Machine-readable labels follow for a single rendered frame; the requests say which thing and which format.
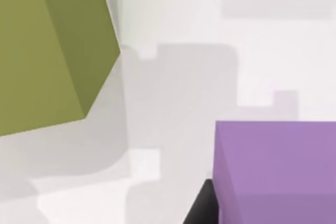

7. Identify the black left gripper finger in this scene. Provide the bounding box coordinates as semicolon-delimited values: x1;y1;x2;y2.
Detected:
182;178;220;224

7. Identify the purple cube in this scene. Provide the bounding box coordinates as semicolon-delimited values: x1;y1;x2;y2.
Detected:
212;120;336;224

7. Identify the olive green cube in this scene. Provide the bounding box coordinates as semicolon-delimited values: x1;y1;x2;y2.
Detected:
0;0;121;137

